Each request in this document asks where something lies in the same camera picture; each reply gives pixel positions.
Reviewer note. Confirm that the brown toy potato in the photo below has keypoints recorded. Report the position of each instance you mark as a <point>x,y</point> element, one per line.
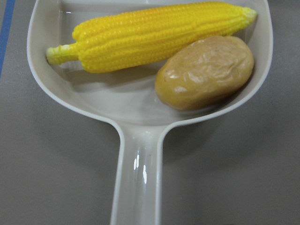
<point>204,73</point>

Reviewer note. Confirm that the yellow toy corn cob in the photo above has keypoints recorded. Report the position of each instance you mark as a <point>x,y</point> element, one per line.
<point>135,38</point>

